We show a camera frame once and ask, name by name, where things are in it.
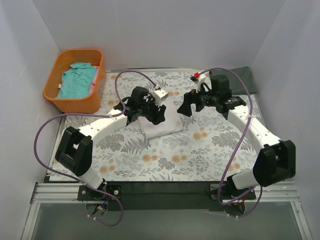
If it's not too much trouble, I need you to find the white t shirt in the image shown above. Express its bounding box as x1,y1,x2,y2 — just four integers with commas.
138,99,184,140

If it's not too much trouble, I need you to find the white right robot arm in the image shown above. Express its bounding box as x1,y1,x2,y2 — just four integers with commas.
177,72,296,199

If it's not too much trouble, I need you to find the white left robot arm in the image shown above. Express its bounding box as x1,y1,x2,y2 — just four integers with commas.
55,86,169,200

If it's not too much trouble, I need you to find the folded dark green t shirt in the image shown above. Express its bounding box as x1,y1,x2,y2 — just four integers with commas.
209,66,258,96

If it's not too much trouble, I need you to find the floral patterned table mat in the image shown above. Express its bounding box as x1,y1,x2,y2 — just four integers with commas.
49,70,281,183

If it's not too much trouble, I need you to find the pink t shirt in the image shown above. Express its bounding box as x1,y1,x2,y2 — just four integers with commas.
86,66,100,95

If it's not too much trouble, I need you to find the teal t shirt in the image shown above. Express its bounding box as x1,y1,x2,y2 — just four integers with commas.
56,62,93,99

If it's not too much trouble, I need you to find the orange plastic basket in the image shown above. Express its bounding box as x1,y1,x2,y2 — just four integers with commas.
43,48,106,114

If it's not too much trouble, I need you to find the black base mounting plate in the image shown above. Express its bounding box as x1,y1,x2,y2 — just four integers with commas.
77,181,256,213

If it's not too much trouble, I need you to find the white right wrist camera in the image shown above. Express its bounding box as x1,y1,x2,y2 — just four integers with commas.
190,72,206,93

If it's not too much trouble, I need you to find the aluminium frame rail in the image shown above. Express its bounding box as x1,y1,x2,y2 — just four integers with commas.
22,181,312,240

